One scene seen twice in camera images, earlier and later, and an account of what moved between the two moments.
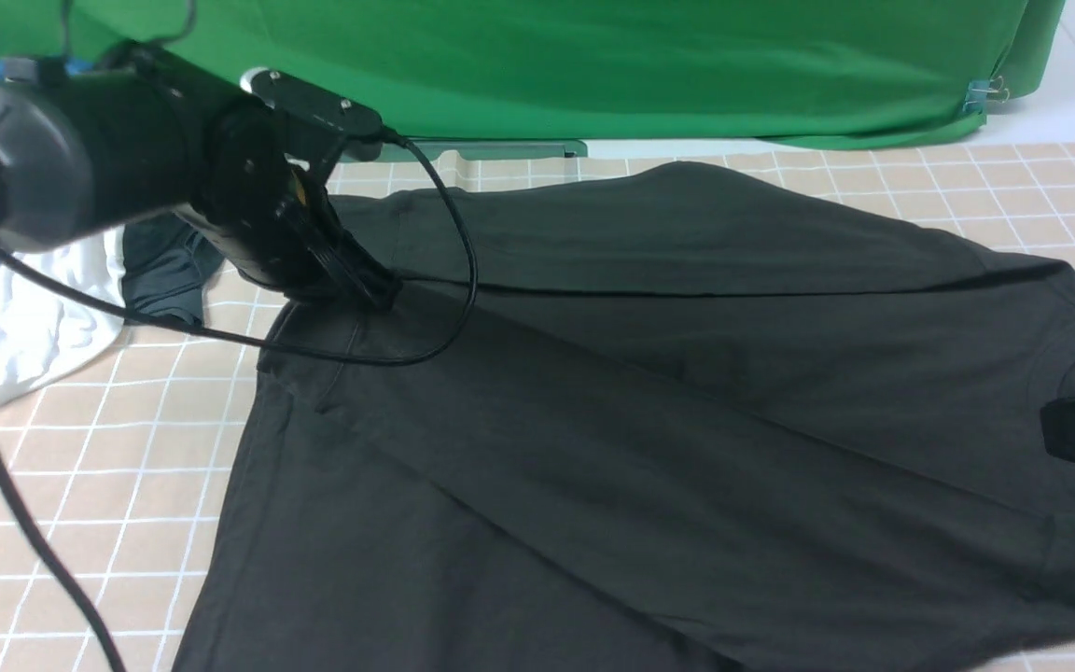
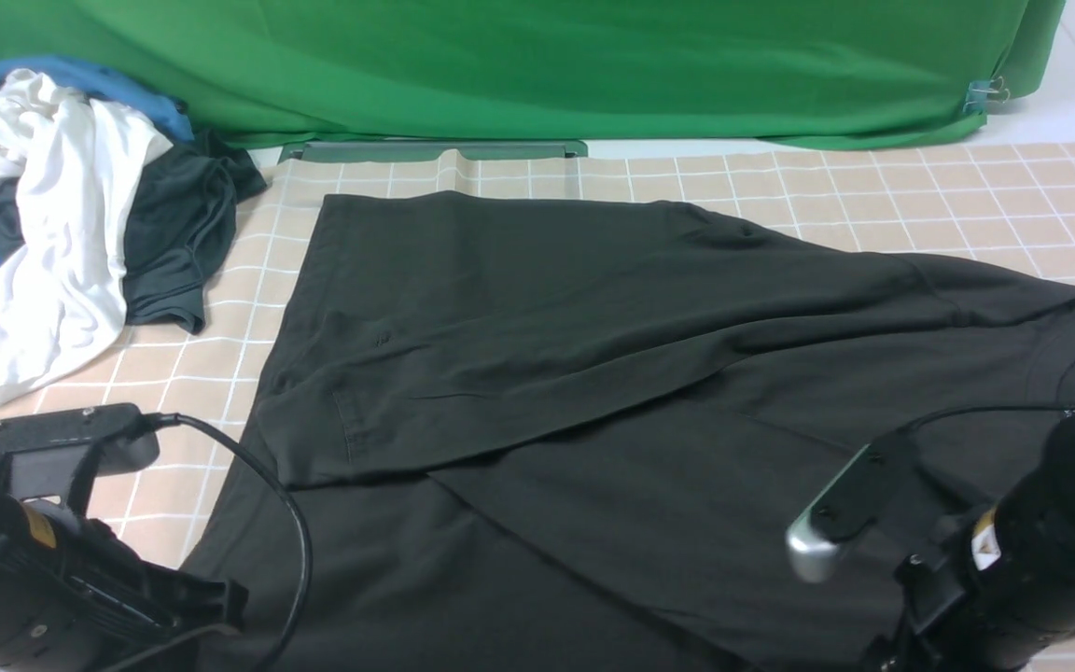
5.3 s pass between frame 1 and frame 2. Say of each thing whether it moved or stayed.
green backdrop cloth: stayed
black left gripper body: moved
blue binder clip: stayed
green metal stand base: stayed
